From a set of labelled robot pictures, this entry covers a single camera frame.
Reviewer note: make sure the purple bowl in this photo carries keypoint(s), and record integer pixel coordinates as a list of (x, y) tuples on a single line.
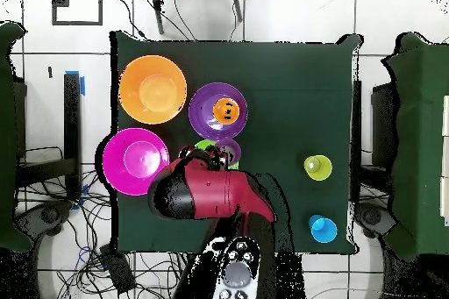
[(201, 113)]

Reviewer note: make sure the purple cup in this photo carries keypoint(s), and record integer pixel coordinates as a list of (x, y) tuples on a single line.
[(231, 148)]

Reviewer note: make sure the orange cup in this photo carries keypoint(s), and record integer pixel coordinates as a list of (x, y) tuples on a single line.
[(220, 113)]

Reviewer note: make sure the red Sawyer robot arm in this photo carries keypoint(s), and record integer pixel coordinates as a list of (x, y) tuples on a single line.
[(217, 193)]

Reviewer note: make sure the green bowl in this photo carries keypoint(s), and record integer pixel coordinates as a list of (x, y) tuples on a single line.
[(205, 144)]

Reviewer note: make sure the pink bowl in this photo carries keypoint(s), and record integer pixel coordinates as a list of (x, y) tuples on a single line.
[(135, 161)]

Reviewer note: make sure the orange bowl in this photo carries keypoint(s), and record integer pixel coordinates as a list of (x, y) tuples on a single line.
[(152, 89)]

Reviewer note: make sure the dark green table cloth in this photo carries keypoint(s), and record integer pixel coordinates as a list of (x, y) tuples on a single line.
[(298, 102)]

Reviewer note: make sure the blue tape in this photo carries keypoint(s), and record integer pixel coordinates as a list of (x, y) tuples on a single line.
[(82, 85)]

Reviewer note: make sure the yellow cup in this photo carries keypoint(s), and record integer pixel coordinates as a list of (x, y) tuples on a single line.
[(318, 168)]

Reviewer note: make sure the black power adapter box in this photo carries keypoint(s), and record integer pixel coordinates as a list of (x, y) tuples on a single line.
[(117, 269)]

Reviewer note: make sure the blue cup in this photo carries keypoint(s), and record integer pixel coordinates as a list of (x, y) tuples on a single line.
[(323, 229)]

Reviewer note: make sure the green cloth covered table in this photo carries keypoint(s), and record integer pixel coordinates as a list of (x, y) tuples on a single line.
[(421, 137), (7, 137)]

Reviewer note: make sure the black table frame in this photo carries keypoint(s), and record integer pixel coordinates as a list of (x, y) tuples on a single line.
[(72, 130)]

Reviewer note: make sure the black square floor frame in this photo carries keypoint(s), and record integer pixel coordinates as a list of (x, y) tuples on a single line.
[(100, 4)]

